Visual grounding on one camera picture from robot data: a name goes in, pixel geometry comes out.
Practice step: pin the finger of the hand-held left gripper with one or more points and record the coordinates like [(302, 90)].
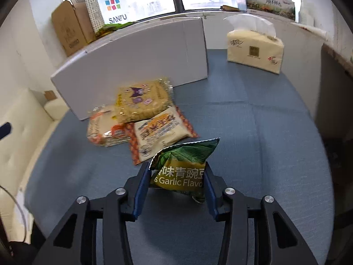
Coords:
[(5, 130)]

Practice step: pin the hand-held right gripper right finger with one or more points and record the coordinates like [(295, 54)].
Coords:
[(211, 196)]

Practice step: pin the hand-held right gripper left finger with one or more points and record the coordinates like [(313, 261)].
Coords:
[(140, 196)]

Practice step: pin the dark green snack packet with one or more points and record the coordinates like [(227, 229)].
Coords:
[(179, 165)]

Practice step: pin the white orange snack packet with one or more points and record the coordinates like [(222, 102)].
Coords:
[(160, 132)]

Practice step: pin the clear bread snack packet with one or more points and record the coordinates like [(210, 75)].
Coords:
[(102, 127)]

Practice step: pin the yellow snack packet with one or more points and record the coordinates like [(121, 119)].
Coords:
[(140, 99)]

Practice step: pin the white cardboard box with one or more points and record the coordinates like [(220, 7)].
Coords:
[(132, 55)]

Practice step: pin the white sofa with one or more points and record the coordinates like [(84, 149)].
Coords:
[(24, 132)]

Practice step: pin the brown cardboard piece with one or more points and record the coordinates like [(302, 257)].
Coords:
[(51, 95)]

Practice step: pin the blue tablecloth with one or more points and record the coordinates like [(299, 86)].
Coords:
[(262, 132)]

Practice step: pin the brown cardboard box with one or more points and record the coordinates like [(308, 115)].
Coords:
[(69, 30)]

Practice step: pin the pile of green yellow sachets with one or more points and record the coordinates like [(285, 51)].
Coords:
[(110, 28)]

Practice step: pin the cream tissue pack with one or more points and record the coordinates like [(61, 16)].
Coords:
[(253, 52)]

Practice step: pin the dotted paper bag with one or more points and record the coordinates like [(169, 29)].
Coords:
[(92, 8)]

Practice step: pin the white shopping bag coloured squares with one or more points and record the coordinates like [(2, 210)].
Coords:
[(115, 8)]

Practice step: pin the brown wrapper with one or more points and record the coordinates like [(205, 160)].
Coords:
[(229, 8)]

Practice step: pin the wooden side table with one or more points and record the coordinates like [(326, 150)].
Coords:
[(342, 58)]

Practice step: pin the white paper sheet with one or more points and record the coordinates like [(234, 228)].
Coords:
[(314, 31)]

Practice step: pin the printed landscape gift box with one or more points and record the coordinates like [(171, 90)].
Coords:
[(270, 4)]

